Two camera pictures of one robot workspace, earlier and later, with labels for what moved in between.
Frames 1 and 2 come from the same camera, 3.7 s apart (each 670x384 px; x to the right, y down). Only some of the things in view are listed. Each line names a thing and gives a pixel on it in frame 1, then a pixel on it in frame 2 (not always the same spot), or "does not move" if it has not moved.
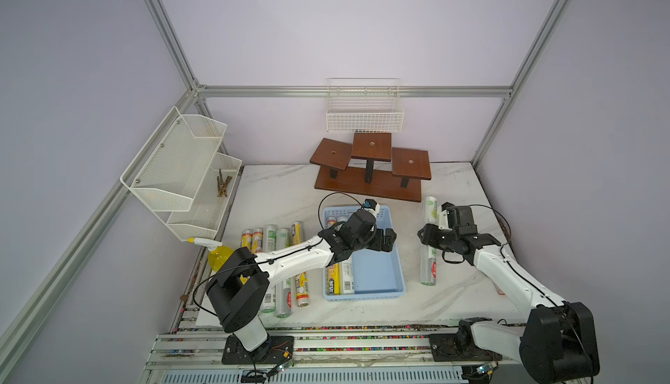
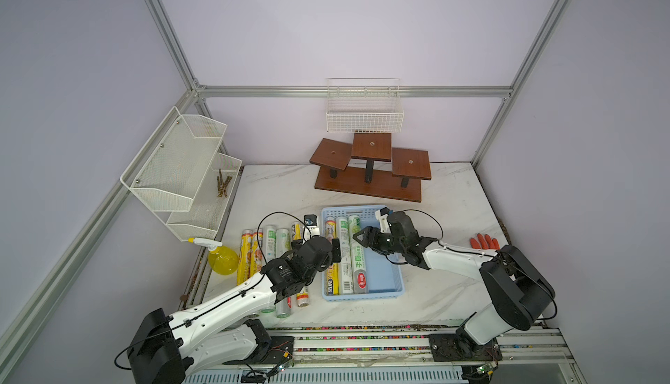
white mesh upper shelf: x=169 y=168 does not move
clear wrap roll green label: x=428 y=257 to x=358 y=257
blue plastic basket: x=377 y=273 does not move
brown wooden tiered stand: x=370 y=166 does not move
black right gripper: x=428 y=236 to x=369 y=231
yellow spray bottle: x=218 y=255 does not move
